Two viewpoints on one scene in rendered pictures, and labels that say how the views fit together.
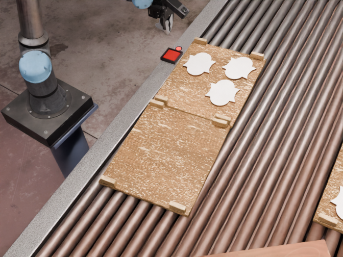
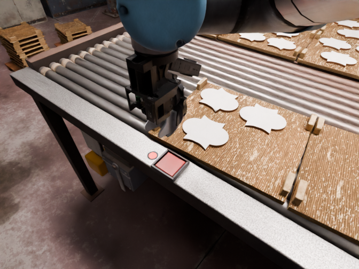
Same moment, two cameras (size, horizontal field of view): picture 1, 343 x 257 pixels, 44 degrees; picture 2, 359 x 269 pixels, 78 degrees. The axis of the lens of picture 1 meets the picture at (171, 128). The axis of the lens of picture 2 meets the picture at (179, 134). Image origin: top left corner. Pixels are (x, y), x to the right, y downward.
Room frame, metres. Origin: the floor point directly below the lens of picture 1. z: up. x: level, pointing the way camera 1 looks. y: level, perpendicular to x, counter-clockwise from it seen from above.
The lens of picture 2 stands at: (1.43, 0.32, 1.41)
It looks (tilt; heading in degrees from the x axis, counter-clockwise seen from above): 45 degrees down; 272
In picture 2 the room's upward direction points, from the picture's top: straight up
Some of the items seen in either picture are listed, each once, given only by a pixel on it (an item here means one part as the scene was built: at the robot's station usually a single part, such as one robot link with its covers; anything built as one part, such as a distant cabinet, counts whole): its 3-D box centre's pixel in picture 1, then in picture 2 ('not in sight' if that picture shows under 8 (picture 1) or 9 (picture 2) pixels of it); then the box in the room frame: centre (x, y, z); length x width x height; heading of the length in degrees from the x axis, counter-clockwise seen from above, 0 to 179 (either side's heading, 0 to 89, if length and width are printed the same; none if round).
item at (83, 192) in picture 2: not in sight; (71, 152); (2.08, -0.47, 0.43); 0.12 x 0.12 x 0.85; 55
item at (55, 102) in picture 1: (46, 93); not in sight; (1.26, 0.49, 0.99); 0.15 x 0.15 x 0.10
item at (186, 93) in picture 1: (211, 80); (233, 127); (1.28, -0.19, 0.93); 0.41 x 0.35 x 0.02; 148
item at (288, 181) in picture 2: (161, 99); (287, 184); (1.18, 0.03, 0.95); 0.06 x 0.02 x 0.03; 58
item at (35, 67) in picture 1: (38, 72); not in sight; (1.26, 0.49, 1.11); 0.13 x 0.12 x 0.14; 11
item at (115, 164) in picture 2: not in sight; (126, 165); (1.64, -0.15, 0.77); 0.14 x 0.11 x 0.18; 145
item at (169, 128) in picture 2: (161, 26); (166, 128); (1.47, -0.01, 1.09); 0.06 x 0.03 x 0.09; 55
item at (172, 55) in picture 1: (171, 56); (170, 165); (1.47, -0.04, 0.92); 0.06 x 0.06 x 0.01; 55
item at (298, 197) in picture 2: (156, 104); (299, 191); (1.16, 0.05, 0.95); 0.06 x 0.02 x 0.03; 60
